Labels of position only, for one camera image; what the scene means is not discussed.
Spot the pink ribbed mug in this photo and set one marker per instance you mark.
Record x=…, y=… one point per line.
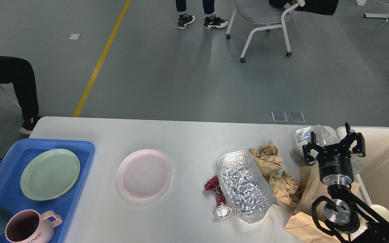
x=29, y=226

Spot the small silver foil bag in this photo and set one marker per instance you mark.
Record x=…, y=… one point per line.
x=323, y=137

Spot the crumpled brown paper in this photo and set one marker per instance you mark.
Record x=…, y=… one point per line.
x=285, y=188
x=268, y=160

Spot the walking person black sneakers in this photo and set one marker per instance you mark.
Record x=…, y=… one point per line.
x=211, y=21

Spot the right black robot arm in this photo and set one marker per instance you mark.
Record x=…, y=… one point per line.
x=342, y=214

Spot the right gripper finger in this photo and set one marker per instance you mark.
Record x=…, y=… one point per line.
x=311, y=145
x=353, y=143

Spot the crumpled brown paper upper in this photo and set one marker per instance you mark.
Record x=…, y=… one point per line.
x=268, y=160

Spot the light green plate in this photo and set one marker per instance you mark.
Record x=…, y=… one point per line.
x=50, y=174

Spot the crumpled brown paper lower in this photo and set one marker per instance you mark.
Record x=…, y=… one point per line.
x=285, y=188

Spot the grey white office chair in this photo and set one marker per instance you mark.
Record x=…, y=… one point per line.
x=260, y=12

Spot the crushed red can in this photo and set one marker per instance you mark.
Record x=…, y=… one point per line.
x=222, y=210

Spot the person in black left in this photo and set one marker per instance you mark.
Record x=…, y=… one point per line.
x=20, y=74

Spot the white paper cup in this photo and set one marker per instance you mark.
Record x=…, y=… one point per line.
x=381, y=210

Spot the flat brown paper bag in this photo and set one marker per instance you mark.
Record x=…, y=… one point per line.
x=300, y=224

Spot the pink plate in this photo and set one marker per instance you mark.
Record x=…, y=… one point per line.
x=144, y=174

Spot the large silver foil bag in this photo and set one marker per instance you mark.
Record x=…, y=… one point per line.
x=243, y=185

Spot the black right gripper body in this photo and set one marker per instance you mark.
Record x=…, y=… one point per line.
x=334, y=164

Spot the white desk leg base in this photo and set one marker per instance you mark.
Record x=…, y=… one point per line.
x=388, y=13

